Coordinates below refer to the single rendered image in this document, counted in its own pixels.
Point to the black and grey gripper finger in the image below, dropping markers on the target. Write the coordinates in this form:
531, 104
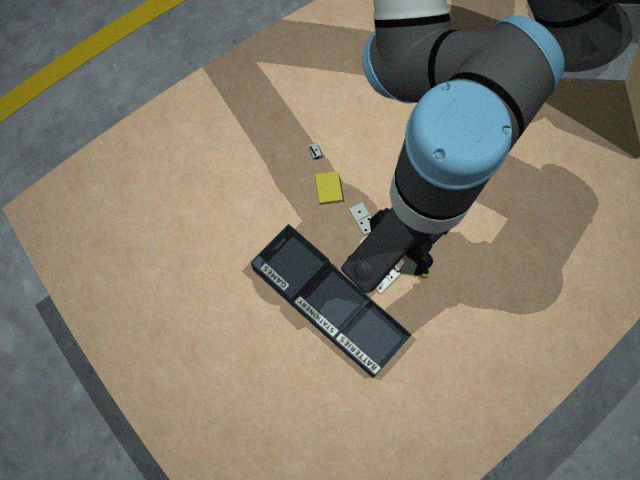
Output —
416, 268
374, 219

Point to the dark grey rack of bins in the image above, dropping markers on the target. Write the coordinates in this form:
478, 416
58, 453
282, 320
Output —
305, 278

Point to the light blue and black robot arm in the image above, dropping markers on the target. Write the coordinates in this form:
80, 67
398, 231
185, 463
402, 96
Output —
460, 132

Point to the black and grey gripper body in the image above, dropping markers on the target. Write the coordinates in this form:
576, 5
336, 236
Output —
417, 249

